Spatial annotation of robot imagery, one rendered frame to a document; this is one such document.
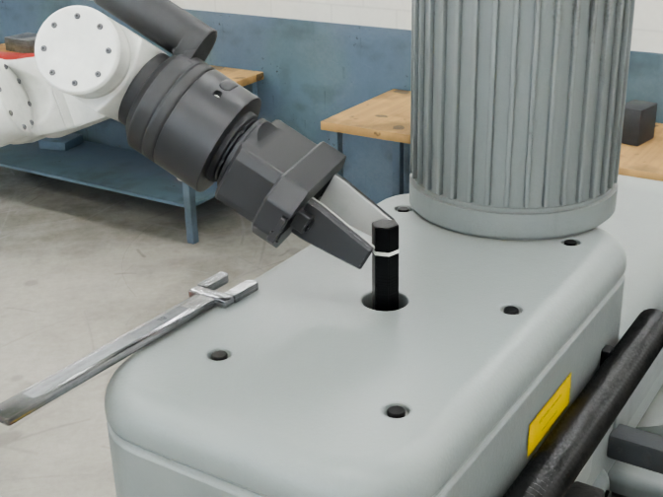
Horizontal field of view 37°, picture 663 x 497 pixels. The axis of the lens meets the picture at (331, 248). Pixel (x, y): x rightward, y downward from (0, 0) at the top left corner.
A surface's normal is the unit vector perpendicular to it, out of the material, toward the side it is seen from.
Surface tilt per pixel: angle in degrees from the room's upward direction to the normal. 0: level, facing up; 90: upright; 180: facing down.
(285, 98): 90
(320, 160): 30
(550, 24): 90
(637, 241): 0
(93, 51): 69
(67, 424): 0
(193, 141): 80
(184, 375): 0
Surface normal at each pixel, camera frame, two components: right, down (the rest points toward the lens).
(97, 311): -0.02, -0.92
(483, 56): -0.50, 0.36
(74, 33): -0.11, 0.04
